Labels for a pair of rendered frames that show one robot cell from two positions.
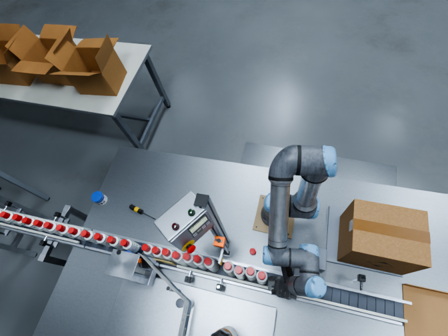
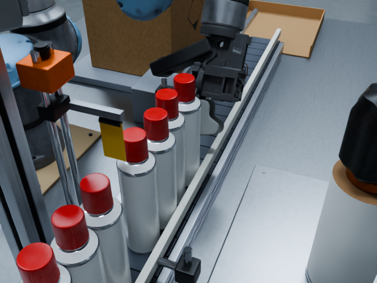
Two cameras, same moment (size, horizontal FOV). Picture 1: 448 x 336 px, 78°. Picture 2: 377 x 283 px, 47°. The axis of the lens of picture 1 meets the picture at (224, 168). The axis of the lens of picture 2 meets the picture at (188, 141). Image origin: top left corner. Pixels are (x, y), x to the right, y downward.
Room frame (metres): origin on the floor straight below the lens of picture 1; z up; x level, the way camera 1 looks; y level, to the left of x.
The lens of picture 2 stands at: (0.18, 0.54, 1.41)
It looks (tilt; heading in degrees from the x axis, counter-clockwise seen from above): 38 degrees down; 265
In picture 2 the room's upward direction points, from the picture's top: straight up
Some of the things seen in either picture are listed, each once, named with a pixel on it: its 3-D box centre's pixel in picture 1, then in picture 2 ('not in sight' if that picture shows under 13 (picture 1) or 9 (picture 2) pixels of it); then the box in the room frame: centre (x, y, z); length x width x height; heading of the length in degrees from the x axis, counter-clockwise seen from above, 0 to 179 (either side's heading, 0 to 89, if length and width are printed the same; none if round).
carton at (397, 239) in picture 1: (379, 237); (152, 4); (0.17, -0.62, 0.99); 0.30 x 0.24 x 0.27; 63
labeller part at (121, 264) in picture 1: (122, 264); not in sight; (0.32, 0.55, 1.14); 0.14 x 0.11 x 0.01; 63
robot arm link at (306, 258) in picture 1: (305, 259); not in sight; (0.14, -0.22, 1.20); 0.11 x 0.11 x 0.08; 70
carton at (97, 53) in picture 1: (91, 64); not in sight; (1.95, 0.80, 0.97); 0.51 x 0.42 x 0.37; 157
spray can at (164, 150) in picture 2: (240, 272); (159, 171); (0.18, 0.06, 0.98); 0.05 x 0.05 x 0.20
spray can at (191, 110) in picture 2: (261, 277); (184, 132); (0.13, -0.04, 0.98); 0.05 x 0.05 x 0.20
